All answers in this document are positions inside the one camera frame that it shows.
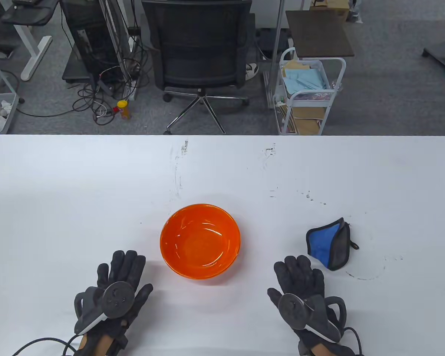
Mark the person's right hand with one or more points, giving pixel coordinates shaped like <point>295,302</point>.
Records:
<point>300,270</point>

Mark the person's left hand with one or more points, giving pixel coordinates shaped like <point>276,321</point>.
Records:
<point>125,265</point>

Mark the blue hand towel black trim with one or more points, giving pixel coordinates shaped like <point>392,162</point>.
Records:
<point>322,245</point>

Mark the orange bowl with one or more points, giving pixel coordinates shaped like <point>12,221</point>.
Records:
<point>200,241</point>

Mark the person's right forearm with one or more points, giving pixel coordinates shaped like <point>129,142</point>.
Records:
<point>322,350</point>

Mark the black grey left hand controller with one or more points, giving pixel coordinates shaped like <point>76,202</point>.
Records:
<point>115,300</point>

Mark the black grey hand controller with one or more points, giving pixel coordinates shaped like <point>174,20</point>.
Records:
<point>294,309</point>
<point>115,300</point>

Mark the black grey right hand controller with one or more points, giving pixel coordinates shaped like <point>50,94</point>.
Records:
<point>294,309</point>

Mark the orange bottle yellow cap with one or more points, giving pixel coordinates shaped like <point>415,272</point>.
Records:
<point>124,110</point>

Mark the light blue papers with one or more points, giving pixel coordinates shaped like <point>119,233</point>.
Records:
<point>304,79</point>

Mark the white shoe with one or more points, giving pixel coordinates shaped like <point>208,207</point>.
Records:
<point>251,71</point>

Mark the metal pole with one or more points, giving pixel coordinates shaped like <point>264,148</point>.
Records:
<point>277,44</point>

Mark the white desk leg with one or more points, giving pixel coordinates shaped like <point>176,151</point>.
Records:
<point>35,55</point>

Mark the black computer tower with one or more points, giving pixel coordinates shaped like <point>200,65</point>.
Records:
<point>92,37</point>

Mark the black mesh office chair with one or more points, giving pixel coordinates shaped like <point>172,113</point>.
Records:
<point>200,40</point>

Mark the dark brown side table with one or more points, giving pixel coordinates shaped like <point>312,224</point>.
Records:
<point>319,33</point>

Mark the black stand base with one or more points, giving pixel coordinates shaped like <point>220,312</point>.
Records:
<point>443,55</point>

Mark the cardboard box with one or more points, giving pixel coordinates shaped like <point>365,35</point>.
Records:
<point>333,9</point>

